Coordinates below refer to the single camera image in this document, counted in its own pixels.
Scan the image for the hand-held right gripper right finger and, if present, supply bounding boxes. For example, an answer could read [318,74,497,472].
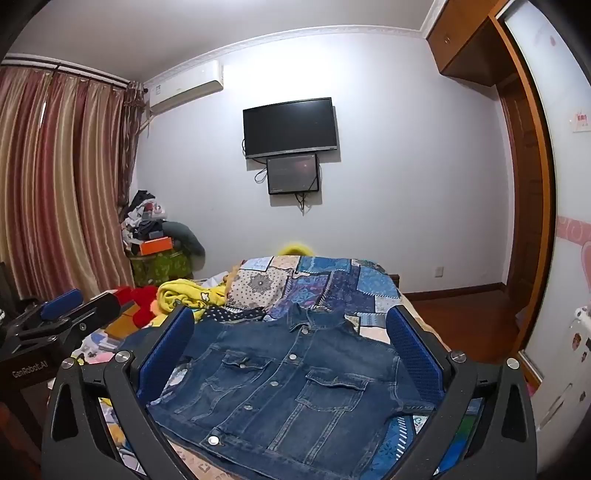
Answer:
[385,305,539,480]

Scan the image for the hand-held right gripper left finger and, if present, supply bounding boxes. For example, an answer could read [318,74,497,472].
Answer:
[41,305,197,480]

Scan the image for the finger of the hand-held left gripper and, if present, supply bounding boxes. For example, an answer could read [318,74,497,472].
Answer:
[14,288,85,334]
[28,292,123,344]

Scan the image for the blue denim jacket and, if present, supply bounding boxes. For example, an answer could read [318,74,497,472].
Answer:
[115,305,437,467]

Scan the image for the pile of clothes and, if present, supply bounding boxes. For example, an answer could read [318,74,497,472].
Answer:
[119,189,169,245]

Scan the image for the orange cloth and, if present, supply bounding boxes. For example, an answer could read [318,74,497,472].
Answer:
[105,300,155,340]

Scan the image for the cartoon printed bed sheet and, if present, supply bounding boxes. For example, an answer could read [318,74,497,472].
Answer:
[69,323,155,476]

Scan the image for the red plush toy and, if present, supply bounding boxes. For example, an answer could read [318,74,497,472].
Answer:
[111,285,160,324]

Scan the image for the yellow printed blanket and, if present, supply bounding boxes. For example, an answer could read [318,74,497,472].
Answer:
[158,277,232,322]

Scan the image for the dark blue patterned cloth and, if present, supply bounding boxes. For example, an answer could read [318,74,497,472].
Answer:
[198,305,269,326]

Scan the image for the green patterned cloth cover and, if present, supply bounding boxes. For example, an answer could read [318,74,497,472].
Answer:
[129,251,194,288]

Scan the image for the orange box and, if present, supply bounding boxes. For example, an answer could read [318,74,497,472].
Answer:
[139,237,174,256]

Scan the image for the dark grey pillow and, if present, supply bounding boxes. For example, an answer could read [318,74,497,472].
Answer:
[161,220,206,271]

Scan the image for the blue patchwork quilt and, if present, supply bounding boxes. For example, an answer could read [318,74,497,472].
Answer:
[203,254,483,480]

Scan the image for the striped red curtain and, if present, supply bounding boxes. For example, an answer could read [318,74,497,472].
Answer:
[0,65,145,296]

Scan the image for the yellow plush toy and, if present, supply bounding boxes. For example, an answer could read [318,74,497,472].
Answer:
[277,242,315,257]

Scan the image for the small photo stickers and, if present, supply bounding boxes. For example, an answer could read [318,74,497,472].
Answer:
[569,335,591,365]

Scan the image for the brown wooden door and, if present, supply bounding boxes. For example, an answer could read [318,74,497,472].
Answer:
[489,14,557,365]

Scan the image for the white air conditioner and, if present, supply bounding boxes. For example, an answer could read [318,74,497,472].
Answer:
[144,60,225,115]

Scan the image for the wooden overhead cabinet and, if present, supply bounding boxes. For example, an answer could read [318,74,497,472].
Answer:
[426,0,509,88]

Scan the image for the black cable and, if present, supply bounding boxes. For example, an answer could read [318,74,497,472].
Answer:
[294,191,320,216]

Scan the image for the pink wall decal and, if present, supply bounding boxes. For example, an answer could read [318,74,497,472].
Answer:
[556,215,591,296]

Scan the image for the large black wall television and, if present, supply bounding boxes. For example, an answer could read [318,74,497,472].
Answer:
[243,97,337,160]

